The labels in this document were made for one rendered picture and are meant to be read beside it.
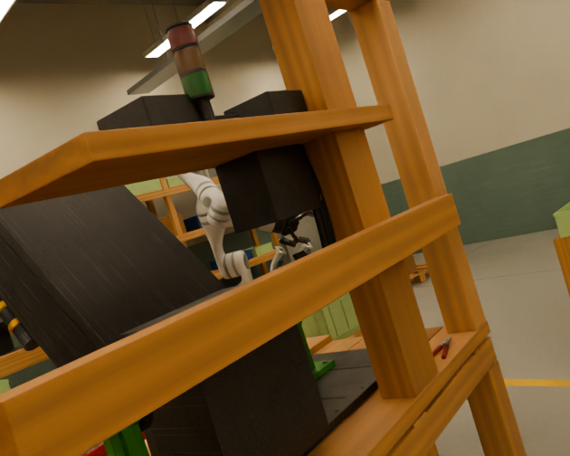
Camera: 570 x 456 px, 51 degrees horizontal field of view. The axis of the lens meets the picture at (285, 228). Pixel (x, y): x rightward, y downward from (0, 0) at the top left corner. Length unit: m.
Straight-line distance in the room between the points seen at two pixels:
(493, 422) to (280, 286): 1.06
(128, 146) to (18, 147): 6.57
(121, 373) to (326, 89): 0.83
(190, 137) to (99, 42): 7.41
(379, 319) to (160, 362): 0.70
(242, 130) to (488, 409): 1.18
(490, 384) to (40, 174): 1.37
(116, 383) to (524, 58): 8.16
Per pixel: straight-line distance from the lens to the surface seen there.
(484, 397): 1.86
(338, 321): 2.44
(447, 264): 1.74
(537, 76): 8.58
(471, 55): 8.95
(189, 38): 1.09
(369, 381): 1.53
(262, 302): 0.93
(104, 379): 0.73
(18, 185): 0.93
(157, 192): 7.19
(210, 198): 1.83
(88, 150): 0.79
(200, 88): 1.07
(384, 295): 1.34
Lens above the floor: 1.38
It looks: 2 degrees down
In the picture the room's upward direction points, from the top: 17 degrees counter-clockwise
